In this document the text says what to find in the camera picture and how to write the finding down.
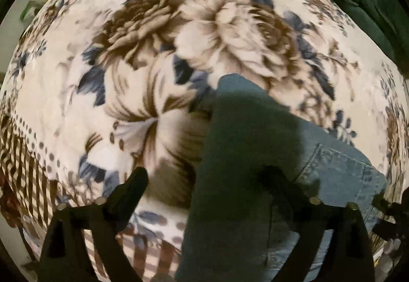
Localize blue denim jeans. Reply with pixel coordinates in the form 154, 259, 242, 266
175, 74, 387, 281

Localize floral bed blanket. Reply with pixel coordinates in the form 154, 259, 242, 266
1, 0, 408, 281

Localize green and white container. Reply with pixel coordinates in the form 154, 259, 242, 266
19, 1, 44, 22

